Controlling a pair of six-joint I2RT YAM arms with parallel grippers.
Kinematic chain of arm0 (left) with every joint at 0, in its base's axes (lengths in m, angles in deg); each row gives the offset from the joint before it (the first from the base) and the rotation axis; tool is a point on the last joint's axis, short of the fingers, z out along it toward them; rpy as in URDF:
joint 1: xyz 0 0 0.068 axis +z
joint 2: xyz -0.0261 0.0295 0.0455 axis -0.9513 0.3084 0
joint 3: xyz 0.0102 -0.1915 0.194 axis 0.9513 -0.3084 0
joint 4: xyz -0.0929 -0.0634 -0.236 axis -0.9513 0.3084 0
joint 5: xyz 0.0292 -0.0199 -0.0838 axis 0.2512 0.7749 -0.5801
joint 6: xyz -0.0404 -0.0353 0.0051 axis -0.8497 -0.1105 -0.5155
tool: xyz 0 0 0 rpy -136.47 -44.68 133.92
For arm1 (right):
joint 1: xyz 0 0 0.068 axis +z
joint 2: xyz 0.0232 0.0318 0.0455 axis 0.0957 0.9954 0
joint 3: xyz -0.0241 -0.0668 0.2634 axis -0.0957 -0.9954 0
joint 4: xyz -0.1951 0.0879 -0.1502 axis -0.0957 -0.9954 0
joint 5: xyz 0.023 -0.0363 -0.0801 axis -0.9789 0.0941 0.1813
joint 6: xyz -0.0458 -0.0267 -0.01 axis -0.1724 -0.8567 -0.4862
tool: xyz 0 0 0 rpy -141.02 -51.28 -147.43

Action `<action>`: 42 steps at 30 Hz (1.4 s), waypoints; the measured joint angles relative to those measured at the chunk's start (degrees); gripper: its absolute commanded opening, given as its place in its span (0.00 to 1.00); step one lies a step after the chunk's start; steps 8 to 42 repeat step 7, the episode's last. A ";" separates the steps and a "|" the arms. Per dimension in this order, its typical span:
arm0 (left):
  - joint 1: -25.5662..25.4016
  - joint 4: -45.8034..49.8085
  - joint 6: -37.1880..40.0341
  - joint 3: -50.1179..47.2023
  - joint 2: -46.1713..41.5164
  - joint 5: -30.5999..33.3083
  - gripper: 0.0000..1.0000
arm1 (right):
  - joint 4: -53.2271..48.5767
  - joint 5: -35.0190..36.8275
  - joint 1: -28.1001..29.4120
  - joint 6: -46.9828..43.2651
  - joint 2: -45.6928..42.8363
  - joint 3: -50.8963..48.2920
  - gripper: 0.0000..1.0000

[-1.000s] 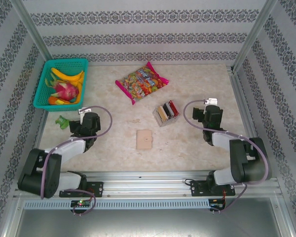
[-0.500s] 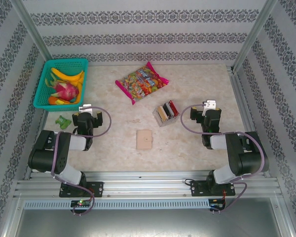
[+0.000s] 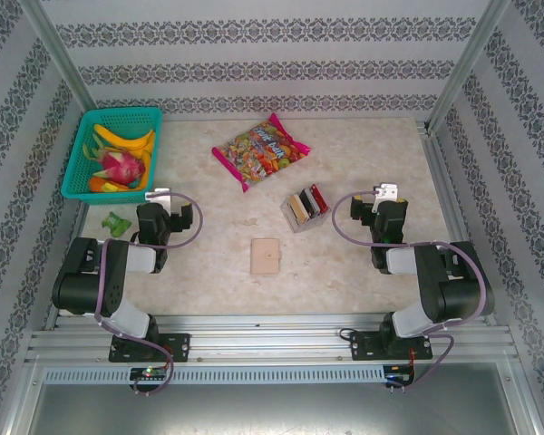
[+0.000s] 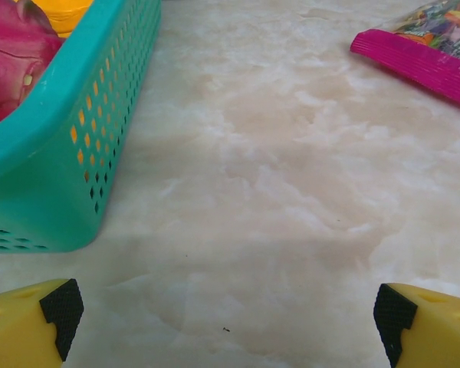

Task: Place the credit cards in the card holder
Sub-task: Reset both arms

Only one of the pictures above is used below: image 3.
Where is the clear acrylic card box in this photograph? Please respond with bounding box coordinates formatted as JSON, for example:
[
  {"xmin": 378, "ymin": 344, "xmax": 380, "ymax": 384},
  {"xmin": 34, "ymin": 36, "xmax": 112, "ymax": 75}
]
[{"xmin": 279, "ymin": 183, "xmax": 331, "ymax": 235}]

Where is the beige card holder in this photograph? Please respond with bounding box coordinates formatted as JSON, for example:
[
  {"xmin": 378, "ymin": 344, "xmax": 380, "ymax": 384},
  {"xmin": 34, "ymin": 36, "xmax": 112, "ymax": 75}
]
[{"xmin": 249, "ymin": 238, "xmax": 281, "ymax": 276}]

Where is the red card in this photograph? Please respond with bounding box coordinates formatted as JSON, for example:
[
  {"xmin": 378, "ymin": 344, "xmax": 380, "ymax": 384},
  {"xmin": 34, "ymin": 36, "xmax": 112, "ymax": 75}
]
[{"xmin": 308, "ymin": 183, "xmax": 330, "ymax": 214}]

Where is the black and white card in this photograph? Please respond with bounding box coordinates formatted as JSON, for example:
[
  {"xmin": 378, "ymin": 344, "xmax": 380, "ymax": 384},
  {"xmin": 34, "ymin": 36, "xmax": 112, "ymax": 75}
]
[{"xmin": 297, "ymin": 188, "xmax": 321, "ymax": 219}]

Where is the gold card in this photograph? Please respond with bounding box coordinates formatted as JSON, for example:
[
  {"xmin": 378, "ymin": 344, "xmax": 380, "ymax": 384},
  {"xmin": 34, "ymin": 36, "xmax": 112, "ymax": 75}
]
[{"xmin": 287, "ymin": 194, "xmax": 310, "ymax": 226}]

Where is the green toy piece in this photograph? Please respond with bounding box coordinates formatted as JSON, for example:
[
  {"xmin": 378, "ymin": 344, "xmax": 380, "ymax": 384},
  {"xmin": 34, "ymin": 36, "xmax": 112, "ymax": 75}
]
[{"xmin": 101, "ymin": 211, "xmax": 131, "ymax": 239}]

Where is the yellow toy banana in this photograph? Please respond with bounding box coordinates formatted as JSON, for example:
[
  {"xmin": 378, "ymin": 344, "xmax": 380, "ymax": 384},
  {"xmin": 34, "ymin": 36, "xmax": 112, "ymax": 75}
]
[
  {"xmin": 138, "ymin": 130, "xmax": 159, "ymax": 190},
  {"xmin": 92, "ymin": 122, "xmax": 158, "ymax": 151}
]

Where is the pink toy dragon fruit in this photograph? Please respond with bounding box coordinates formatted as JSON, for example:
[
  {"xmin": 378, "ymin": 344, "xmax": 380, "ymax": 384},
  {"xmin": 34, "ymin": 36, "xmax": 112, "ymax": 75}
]
[{"xmin": 92, "ymin": 148, "xmax": 148, "ymax": 186}]

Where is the orange toy fruit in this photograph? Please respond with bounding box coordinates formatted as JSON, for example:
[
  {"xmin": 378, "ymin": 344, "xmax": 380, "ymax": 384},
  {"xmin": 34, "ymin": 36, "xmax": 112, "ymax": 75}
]
[{"xmin": 88, "ymin": 176, "xmax": 132, "ymax": 194}]

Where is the teal plastic basket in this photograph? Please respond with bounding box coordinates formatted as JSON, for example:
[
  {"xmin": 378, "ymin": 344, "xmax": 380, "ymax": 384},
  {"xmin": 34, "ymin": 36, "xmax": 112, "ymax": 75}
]
[{"xmin": 61, "ymin": 106, "xmax": 164, "ymax": 208}]

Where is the colourful candy bag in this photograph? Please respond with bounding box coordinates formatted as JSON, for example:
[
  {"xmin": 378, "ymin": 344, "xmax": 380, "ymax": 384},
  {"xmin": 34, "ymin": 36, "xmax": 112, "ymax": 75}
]
[{"xmin": 211, "ymin": 112, "xmax": 313, "ymax": 194}]

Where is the left circuit board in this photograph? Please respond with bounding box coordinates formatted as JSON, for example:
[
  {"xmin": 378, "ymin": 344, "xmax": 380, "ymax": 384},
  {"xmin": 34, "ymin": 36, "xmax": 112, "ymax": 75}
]
[{"xmin": 130, "ymin": 366, "xmax": 168, "ymax": 381}]

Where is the circuit board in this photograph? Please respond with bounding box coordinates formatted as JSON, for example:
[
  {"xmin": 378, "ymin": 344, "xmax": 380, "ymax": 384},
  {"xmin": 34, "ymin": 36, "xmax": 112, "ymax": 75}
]
[
  {"xmin": 130, "ymin": 366, "xmax": 168, "ymax": 381},
  {"xmin": 384, "ymin": 365, "xmax": 416, "ymax": 386}
]

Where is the right circuit board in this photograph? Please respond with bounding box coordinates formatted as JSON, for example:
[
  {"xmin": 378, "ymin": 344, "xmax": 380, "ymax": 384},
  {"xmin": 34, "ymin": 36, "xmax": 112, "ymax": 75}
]
[{"xmin": 384, "ymin": 365, "xmax": 416, "ymax": 386}]

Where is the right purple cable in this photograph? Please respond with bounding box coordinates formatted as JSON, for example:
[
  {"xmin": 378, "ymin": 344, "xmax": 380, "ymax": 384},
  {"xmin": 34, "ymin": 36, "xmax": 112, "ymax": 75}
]
[{"xmin": 333, "ymin": 190, "xmax": 489, "ymax": 393}]

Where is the purple cable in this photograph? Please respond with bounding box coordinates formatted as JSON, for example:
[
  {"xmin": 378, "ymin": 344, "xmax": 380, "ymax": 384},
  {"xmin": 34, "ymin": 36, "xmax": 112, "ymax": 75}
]
[
  {"xmin": 93, "ymin": 192, "xmax": 205, "ymax": 399},
  {"xmin": 333, "ymin": 190, "xmax": 489, "ymax": 393}
]

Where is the aluminium side rail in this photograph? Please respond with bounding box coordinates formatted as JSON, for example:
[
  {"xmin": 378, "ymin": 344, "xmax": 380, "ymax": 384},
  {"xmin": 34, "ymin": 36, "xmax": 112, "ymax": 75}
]
[
  {"xmin": 414, "ymin": 118, "xmax": 499, "ymax": 326},
  {"xmin": 44, "ymin": 198, "xmax": 90, "ymax": 330}
]

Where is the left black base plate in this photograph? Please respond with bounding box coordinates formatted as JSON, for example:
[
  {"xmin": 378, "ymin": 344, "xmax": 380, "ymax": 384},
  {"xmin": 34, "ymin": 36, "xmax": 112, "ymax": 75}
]
[{"xmin": 108, "ymin": 333, "xmax": 192, "ymax": 363}]

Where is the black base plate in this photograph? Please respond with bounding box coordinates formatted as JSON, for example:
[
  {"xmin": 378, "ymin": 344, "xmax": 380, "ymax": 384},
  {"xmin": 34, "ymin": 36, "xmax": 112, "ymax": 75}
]
[
  {"xmin": 108, "ymin": 333, "xmax": 192, "ymax": 363},
  {"xmin": 349, "ymin": 330, "xmax": 434, "ymax": 363}
]

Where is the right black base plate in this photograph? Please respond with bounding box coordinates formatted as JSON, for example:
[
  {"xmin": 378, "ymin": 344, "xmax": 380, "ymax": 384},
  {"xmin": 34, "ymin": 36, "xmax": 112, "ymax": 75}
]
[{"xmin": 349, "ymin": 330, "xmax": 434, "ymax": 363}]

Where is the aluminium rail frame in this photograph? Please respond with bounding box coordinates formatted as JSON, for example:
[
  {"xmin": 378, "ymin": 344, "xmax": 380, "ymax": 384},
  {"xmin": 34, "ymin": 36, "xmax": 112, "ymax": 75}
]
[{"xmin": 24, "ymin": 312, "xmax": 514, "ymax": 363}]

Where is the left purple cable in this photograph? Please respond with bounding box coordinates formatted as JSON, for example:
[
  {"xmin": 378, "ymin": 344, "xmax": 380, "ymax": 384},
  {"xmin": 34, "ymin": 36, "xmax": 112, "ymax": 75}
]
[{"xmin": 93, "ymin": 192, "xmax": 205, "ymax": 399}]

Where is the aluminium frame post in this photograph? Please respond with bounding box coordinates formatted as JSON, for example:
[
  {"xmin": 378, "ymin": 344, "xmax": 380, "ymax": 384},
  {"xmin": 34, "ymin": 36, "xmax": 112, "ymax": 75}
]
[
  {"xmin": 24, "ymin": 0, "xmax": 99, "ymax": 112},
  {"xmin": 428, "ymin": 0, "xmax": 511, "ymax": 132}
]

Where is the slotted grey cable duct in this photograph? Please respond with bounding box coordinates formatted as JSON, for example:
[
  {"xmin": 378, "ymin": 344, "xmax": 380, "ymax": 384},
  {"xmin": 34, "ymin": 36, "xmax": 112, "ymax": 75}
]
[{"xmin": 42, "ymin": 363, "xmax": 387, "ymax": 385}]

